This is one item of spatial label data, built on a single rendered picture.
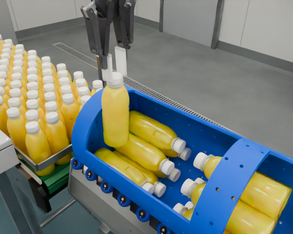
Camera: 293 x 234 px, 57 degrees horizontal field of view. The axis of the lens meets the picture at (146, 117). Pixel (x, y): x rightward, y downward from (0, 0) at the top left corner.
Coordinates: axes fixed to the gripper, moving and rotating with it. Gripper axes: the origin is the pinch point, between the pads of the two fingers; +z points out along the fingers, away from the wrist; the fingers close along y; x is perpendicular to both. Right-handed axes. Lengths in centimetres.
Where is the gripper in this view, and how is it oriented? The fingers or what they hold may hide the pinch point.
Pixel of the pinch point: (114, 65)
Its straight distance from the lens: 64.5
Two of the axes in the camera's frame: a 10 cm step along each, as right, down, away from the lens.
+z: -0.1, 8.2, 5.7
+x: -7.5, -3.8, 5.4
